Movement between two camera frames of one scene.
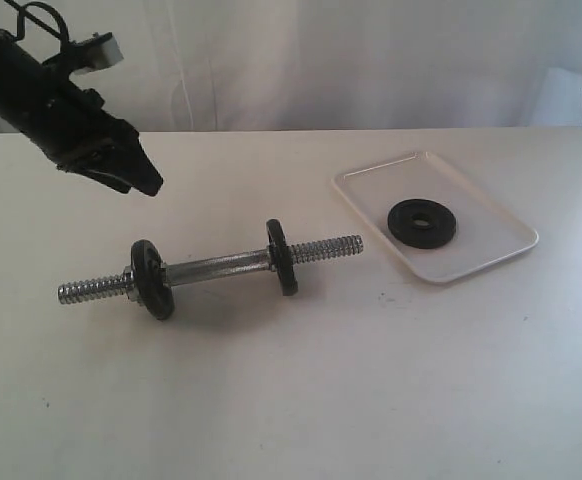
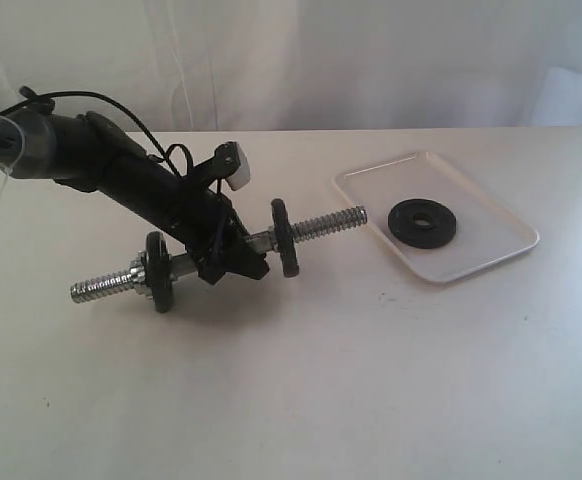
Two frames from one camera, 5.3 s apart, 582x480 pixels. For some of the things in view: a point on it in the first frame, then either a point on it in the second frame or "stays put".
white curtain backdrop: (349, 65) stays put
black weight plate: (422, 223) stays put
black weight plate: (282, 257) to (285, 238)
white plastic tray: (486, 232) stays put
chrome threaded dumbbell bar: (121, 284) to (133, 281)
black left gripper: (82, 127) to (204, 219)
